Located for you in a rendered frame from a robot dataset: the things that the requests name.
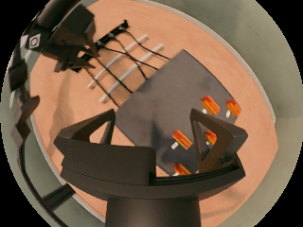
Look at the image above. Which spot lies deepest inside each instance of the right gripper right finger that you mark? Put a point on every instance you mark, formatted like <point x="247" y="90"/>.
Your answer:
<point x="229" y="138"/>

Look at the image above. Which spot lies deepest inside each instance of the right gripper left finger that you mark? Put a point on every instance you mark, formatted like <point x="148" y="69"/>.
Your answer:
<point x="83" y="129"/>

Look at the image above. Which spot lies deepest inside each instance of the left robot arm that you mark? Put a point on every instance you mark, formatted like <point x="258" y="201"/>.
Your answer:
<point x="77" y="28"/>

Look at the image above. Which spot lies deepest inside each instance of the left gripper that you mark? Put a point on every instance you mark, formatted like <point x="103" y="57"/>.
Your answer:
<point x="71" y="59"/>

